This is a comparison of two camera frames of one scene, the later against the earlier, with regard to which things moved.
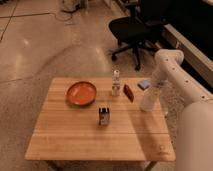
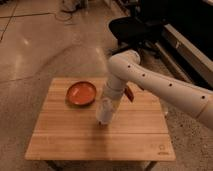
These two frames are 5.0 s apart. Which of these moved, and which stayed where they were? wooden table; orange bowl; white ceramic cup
Moved: white ceramic cup
Stayed: orange bowl; wooden table
